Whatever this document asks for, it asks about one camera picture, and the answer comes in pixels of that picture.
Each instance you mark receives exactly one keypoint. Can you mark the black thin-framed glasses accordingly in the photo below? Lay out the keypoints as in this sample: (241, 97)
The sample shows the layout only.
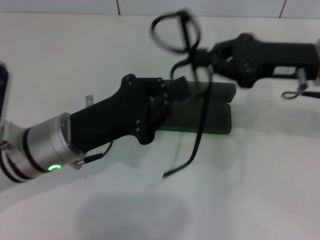
(198, 140)

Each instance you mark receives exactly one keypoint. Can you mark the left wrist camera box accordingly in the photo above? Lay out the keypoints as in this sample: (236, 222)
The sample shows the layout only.
(3, 95)

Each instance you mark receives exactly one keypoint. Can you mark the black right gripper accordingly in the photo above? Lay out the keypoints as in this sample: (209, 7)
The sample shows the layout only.
(270, 57)

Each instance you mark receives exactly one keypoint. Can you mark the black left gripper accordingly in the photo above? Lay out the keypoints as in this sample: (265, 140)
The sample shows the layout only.
(112, 120)

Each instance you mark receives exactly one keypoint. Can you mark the green glasses case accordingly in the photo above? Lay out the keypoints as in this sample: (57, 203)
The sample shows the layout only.
(217, 117)

